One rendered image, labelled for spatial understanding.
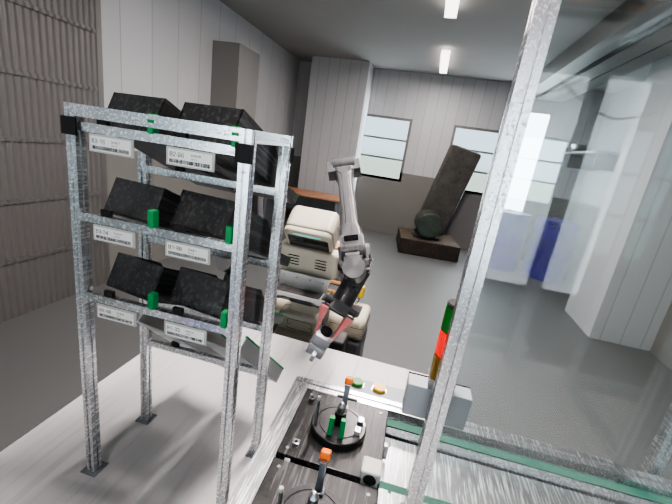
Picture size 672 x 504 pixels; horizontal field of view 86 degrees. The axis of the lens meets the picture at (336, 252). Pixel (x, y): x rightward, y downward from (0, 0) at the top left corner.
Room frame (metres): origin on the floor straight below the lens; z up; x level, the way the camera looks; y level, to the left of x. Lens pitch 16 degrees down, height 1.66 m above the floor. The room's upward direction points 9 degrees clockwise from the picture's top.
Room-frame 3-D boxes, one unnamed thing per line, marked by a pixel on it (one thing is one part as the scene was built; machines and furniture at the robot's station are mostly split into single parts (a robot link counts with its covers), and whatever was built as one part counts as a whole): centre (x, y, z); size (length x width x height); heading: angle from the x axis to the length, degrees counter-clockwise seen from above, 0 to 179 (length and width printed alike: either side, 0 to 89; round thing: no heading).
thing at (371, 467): (0.65, -0.15, 0.97); 0.05 x 0.05 x 0.04; 80
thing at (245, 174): (0.70, 0.31, 1.26); 0.36 x 0.21 x 0.80; 80
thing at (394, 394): (0.96, -0.19, 0.93); 0.21 x 0.07 x 0.06; 80
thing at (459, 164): (6.67, -1.68, 0.98); 1.22 x 1.17 x 1.97; 78
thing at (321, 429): (0.76, -0.07, 0.98); 0.14 x 0.14 x 0.02
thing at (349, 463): (0.76, -0.07, 0.96); 0.24 x 0.24 x 0.02; 80
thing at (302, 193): (6.68, 0.69, 0.37); 1.40 x 0.72 x 0.75; 78
